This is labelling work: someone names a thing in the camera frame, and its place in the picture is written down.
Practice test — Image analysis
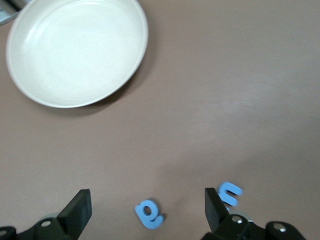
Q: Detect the blue small letter m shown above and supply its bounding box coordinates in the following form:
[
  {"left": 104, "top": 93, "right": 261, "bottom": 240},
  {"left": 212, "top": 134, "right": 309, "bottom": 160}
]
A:
[{"left": 217, "top": 181, "right": 243, "bottom": 208}]

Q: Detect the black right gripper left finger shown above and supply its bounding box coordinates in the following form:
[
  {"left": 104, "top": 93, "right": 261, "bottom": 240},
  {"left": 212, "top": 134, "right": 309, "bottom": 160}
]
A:
[{"left": 0, "top": 189, "right": 93, "bottom": 240}]

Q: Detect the blue small letter a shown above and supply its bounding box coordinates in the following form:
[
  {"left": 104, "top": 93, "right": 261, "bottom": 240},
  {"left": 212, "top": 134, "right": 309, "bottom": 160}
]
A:
[{"left": 134, "top": 198, "right": 166, "bottom": 230}]

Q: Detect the beige plate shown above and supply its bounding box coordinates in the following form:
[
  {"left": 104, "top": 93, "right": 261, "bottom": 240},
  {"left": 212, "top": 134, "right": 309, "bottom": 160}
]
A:
[{"left": 5, "top": 0, "right": 149, "bottom": 109}]

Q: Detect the brown table cover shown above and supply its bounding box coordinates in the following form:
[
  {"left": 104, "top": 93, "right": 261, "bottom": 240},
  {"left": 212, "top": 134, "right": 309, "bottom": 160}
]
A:
[{"left": 0, "top": 0, "right": 320, "bottom": 240}]

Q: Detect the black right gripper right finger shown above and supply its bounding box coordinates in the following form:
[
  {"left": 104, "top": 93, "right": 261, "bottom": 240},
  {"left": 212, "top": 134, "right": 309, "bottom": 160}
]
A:
[{"left": 201, "top": 187, "right": 308, "bottom": 240}]

